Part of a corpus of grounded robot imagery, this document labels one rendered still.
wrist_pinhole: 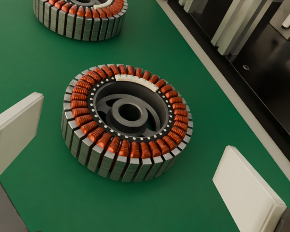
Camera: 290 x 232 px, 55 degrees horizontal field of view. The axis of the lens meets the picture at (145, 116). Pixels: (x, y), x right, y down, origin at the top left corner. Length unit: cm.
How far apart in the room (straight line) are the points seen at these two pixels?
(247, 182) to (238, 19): 24
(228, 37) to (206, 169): 18
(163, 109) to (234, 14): 18
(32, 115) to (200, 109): 19
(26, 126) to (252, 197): 13
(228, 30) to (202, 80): 8
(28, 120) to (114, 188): 9
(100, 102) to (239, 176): 14
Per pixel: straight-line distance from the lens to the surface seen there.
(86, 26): 33
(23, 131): 17
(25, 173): 23
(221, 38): 40
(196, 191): 25
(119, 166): 21
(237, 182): 18
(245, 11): 37
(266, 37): 50
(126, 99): 25
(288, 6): 54
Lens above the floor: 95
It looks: 45 degrees down
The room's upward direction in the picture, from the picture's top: 24 degrees clockwise
